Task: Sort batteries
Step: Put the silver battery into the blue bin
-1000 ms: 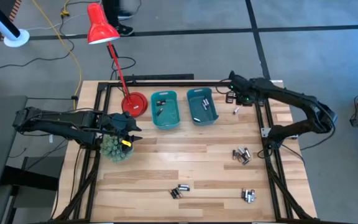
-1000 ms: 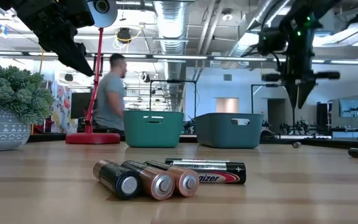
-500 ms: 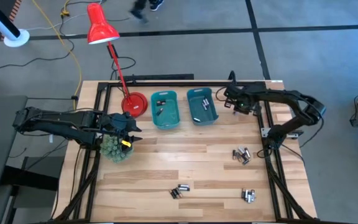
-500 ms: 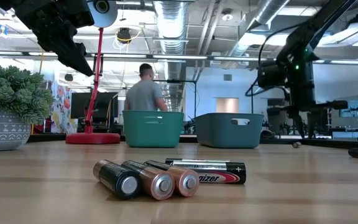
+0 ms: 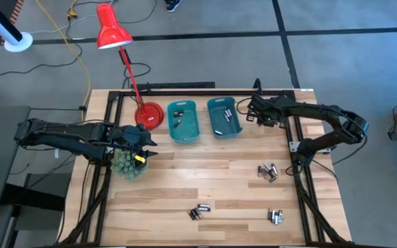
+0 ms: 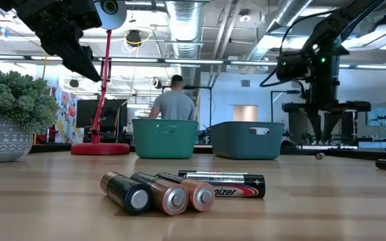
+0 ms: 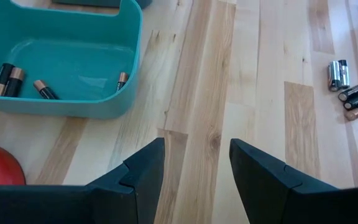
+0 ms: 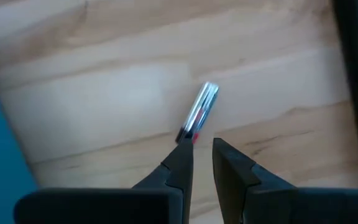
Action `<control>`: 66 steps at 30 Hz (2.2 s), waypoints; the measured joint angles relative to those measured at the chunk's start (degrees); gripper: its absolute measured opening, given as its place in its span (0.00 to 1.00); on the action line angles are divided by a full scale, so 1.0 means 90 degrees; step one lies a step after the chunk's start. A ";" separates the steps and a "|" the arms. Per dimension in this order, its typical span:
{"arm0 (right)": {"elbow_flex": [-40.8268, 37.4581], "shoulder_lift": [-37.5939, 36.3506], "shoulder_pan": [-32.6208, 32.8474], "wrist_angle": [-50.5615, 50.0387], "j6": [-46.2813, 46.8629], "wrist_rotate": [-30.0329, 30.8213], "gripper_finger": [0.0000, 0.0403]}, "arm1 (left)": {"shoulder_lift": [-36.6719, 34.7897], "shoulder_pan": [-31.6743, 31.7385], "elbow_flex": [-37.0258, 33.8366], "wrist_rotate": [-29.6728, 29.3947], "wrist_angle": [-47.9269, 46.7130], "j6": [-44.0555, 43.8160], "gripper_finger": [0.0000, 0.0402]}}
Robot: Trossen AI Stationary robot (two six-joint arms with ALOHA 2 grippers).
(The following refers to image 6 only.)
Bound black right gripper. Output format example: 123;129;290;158
281;55;371;143

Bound smooth silver air duct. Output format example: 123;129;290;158
243;0;314;73

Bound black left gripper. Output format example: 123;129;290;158
15;0;103;83

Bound black cabinet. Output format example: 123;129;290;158
341;112;359;140

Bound corrugated silver air duct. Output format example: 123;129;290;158
164;0;204;120

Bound black computer monitor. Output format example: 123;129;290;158
76;98;129;134

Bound yellow hanging cable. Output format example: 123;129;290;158
41;55;50;80

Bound person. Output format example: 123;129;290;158
147;74;196;121

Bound wall-mounted screen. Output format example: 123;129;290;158
365;105;386;128

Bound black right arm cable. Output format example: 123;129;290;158
259;9;336;100

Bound black background stand frame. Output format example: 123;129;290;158
270;88;303;123

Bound teal plastic bin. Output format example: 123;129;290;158
131;118;199;159

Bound dark blue-grey plastic bin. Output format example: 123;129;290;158
209;121;285;161

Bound floral pattern banner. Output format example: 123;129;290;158
54;87;85;145

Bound round ceiling fixture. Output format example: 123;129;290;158
238;9;253;23

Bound black and silver AA battery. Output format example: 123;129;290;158
178;169;249;178
184;173;267;199

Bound orange door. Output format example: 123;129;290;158
232;104;259;123

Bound red desk lamp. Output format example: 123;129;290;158
70;0;131;156

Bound succulent in grey patterned pot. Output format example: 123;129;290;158
0;62;60;164

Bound long ceiling light strip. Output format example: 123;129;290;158
0;55;386;71

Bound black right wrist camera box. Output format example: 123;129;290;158
275;50;310;82

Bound background robot arms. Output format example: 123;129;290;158
300;129;340;145

